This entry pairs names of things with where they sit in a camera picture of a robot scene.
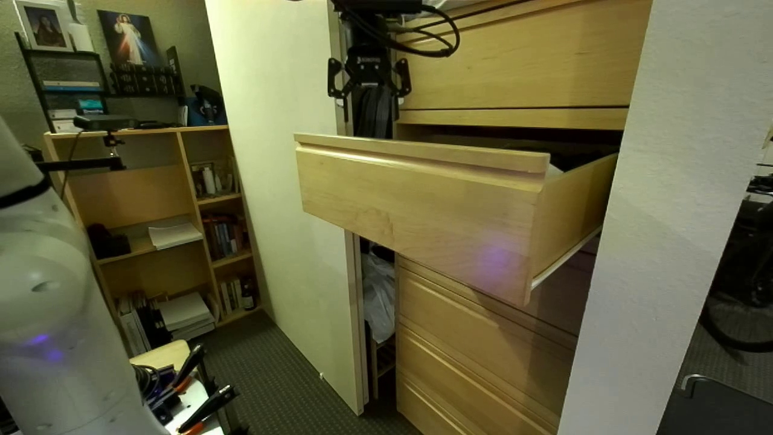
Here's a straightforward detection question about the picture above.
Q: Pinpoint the black metal rack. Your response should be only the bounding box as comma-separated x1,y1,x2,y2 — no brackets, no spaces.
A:
14,32,188,130

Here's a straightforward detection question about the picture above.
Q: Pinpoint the black bag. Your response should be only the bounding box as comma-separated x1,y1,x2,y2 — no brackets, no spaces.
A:
85,223,133,260

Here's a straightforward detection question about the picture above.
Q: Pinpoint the black case metal handle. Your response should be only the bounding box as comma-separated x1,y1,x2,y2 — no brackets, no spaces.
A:
654,369,773,435

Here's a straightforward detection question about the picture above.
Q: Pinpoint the framed photo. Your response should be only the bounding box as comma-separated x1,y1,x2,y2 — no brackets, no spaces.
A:
14,0,76,54

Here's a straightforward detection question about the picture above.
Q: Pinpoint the black marker pen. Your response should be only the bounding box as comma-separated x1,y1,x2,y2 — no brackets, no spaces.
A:
173,382,242,435
145,342,206,408

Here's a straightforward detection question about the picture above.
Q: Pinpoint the light wooden dresser drawer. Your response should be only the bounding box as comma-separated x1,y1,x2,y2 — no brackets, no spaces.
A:
293,130,621,310
394,324,569,435
394,377,529,435
394,238,602,340
394,273,583,408

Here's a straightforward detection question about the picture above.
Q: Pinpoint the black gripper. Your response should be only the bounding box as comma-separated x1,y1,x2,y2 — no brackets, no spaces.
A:
323,46,416,137

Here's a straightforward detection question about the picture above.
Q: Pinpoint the dark blue bag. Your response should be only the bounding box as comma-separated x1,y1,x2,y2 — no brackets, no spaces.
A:
184,83,230,127

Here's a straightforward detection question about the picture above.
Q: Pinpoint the white plastic bag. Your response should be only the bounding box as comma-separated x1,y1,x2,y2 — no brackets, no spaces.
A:
360,251,399,346

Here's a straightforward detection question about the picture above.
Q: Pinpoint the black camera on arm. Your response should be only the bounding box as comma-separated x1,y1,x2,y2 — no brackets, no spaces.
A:
26,110,127,176

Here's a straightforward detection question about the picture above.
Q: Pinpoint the religious figure painting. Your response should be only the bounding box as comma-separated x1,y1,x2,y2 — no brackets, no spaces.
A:
97,8,162,69

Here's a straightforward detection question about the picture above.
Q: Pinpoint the light wood dresser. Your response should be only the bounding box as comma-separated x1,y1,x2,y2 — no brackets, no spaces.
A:
394,0,653,132

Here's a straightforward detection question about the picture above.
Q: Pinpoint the white paper stack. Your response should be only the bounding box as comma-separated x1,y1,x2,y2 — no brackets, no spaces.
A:
143,217,206,253

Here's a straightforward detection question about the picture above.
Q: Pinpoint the wooden stool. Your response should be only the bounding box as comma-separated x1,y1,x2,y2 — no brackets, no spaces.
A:
366,334,399,404

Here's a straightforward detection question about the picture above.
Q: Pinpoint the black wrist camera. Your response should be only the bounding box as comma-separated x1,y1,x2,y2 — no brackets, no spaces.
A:
330,0,428,14

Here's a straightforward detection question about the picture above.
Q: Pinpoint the stack of binders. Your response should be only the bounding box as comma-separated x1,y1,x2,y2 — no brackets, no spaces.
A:
154,288,219,342

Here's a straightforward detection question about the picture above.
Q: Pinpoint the cream sliding closet door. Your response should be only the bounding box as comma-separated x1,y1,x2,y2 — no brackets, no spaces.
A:
202,0,369,418

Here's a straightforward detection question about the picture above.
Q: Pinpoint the wooden bookshelf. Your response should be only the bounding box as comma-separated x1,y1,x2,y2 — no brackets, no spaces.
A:
40,121,271,357

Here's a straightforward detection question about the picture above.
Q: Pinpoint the yellow paper sheet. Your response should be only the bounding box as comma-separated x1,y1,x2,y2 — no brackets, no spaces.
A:
127,339,194,374

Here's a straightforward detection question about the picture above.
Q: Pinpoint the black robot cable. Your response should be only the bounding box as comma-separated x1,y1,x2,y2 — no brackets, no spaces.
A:
353,2,464,60

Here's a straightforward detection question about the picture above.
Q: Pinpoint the row of books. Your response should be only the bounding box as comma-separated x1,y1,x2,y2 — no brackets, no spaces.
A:
201,214,250,260
215,273,260,316
191,157,242,200

